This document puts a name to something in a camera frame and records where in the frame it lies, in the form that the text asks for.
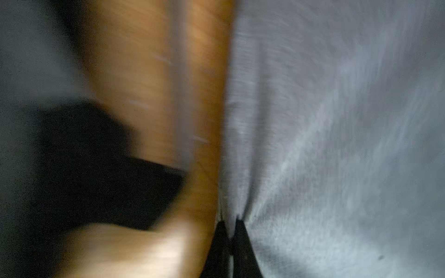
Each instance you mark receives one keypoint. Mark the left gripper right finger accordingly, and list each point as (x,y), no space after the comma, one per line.
(245,263)

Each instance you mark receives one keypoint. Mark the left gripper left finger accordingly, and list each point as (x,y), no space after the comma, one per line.
(217,261)

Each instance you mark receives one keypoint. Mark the grey laptop bag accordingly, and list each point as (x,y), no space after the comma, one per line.
(334,138)
(65,162)

